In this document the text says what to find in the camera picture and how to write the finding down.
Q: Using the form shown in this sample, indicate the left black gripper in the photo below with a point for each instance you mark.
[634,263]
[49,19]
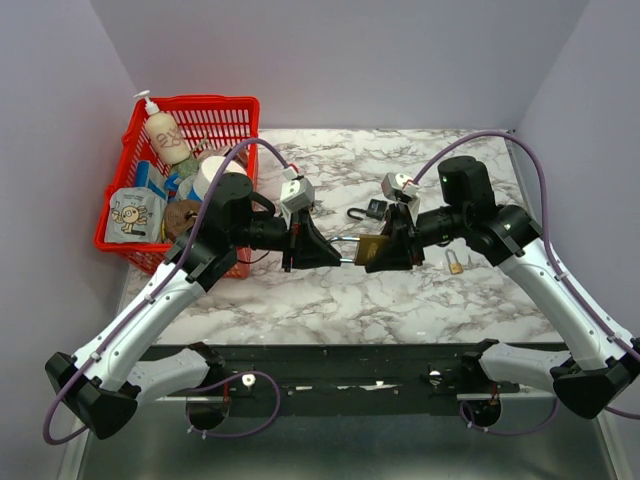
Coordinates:
[307,245]

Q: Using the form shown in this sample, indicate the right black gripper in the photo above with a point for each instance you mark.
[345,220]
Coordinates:
[402,245]

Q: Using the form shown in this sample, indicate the large brass padlock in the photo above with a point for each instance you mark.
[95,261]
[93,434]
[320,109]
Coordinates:
[368,247]

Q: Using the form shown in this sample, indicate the small brass padlock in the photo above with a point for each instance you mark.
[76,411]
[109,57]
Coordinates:
[454,265]

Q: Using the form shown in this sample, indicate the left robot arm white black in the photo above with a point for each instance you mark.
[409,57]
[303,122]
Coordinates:
[104,382]

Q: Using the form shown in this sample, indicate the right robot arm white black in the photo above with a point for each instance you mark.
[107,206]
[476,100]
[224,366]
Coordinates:
[601,357]

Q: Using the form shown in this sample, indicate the black padlock with keys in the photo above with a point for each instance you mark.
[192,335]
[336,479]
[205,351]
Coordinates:
[375,210]

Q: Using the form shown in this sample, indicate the white toilet paper roll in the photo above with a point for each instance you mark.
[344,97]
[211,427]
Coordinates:
[203,179]

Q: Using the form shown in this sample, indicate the brown round wicker item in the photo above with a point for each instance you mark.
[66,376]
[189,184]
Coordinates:
[178,217]

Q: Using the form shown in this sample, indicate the cream pump lotion bottle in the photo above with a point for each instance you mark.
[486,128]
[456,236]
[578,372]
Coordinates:
[164,132]

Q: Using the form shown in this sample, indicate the blue packet in basket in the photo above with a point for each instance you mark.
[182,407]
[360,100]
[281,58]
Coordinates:
[148,176]

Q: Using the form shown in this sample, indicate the grey cartoon pouch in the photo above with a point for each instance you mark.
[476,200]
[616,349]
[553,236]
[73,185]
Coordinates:
[135,216]

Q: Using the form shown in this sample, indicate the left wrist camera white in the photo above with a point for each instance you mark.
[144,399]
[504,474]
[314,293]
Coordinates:
[296,194]

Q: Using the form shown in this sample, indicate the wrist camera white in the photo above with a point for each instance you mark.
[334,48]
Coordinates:
[296,194]
[401,188]

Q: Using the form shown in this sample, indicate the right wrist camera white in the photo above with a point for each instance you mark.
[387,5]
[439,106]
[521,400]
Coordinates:
[401,188]

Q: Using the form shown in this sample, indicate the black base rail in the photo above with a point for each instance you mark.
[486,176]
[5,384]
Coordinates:
[353,380]

